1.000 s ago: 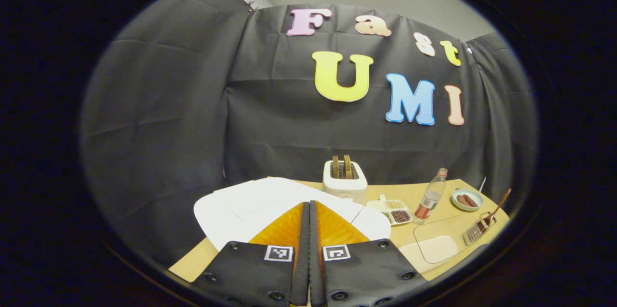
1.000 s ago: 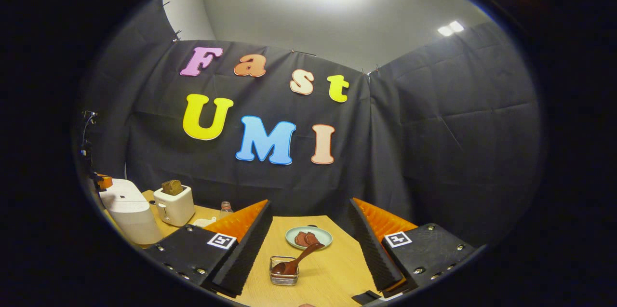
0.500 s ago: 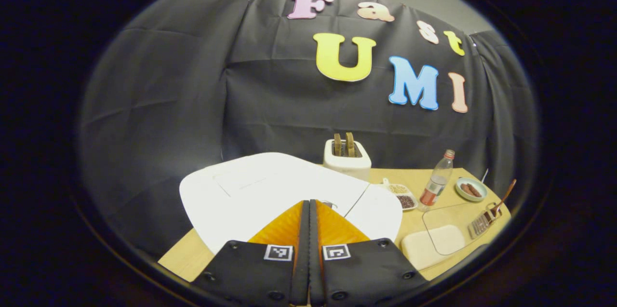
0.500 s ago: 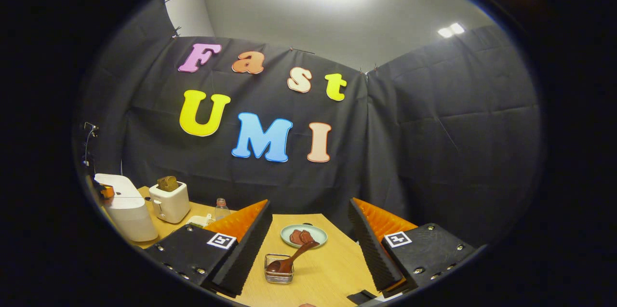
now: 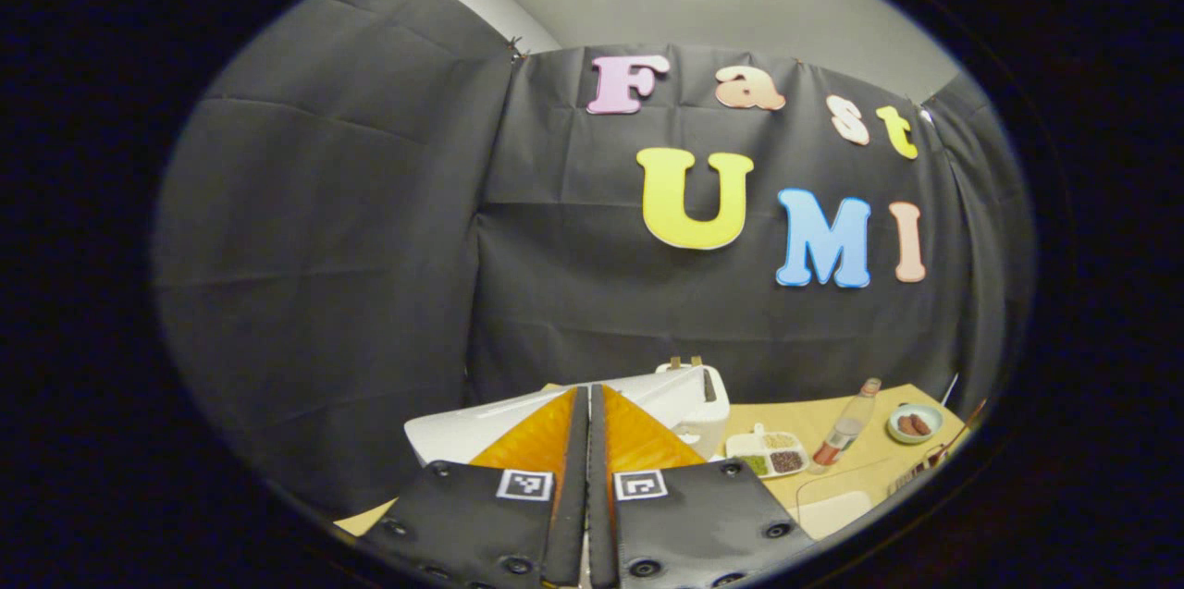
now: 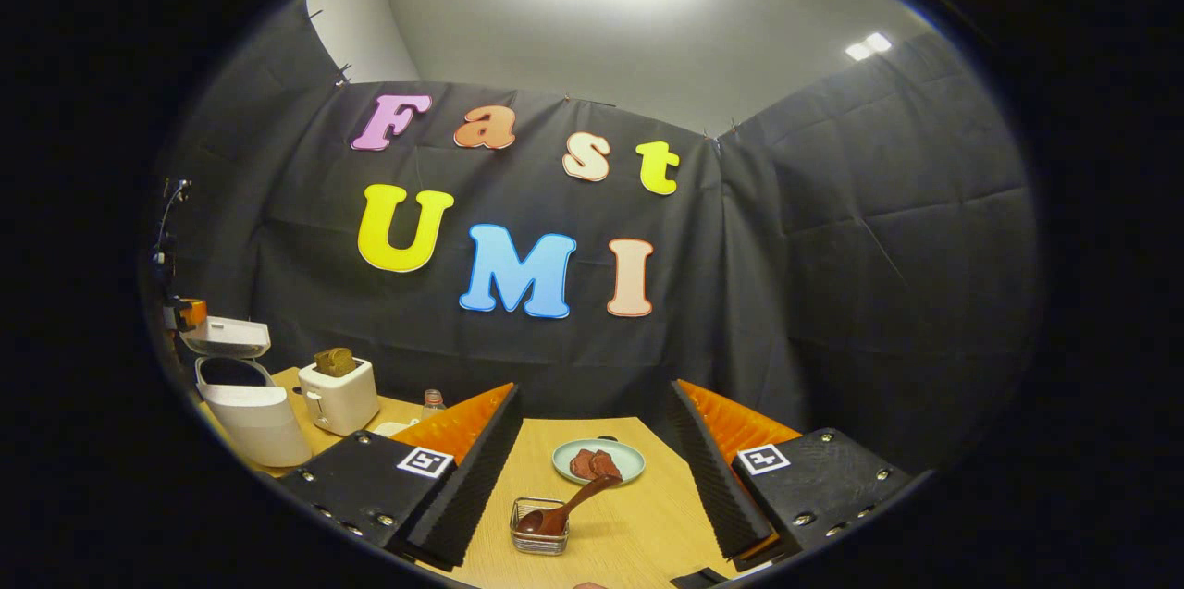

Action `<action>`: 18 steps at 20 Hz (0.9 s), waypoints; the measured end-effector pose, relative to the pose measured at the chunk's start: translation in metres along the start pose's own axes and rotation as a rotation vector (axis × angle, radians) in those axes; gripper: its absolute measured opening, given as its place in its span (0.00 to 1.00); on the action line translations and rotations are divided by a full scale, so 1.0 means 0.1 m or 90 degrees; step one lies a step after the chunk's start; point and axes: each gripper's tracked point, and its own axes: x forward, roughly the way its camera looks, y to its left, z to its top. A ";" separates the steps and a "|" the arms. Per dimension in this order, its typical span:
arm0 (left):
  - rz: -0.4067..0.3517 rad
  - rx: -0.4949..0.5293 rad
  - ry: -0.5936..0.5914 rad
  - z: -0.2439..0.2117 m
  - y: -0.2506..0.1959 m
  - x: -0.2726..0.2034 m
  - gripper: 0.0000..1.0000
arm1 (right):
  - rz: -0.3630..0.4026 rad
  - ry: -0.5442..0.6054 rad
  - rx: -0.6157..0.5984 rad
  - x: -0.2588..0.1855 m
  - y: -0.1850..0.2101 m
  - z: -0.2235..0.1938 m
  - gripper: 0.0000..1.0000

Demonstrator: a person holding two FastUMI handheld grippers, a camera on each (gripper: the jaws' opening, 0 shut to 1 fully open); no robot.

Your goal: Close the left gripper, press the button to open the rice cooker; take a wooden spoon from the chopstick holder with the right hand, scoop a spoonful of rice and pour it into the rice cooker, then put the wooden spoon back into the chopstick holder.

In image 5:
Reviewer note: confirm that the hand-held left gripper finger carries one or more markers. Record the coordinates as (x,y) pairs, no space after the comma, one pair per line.
(598,496)
(578,496)

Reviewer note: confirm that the white rice cooker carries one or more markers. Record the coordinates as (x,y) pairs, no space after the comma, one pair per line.
(462,432)

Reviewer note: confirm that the clear box of white rice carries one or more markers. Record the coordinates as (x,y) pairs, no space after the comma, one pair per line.
(837,515)

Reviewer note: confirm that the white toaster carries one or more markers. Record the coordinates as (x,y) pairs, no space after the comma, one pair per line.
(714,418)

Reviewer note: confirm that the white divided grain dish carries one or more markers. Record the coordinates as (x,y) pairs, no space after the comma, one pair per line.
(768,455)

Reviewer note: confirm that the clear plastic water bottle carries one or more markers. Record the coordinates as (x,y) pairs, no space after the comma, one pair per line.
(844,430)

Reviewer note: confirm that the brown meat piece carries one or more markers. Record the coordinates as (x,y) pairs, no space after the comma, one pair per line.
(921,423)
(906,425)

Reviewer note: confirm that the pale green plate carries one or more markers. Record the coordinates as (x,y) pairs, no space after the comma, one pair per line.
(916,436)

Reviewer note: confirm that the black binder clip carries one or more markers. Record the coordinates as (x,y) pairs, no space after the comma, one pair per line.
(515,47)

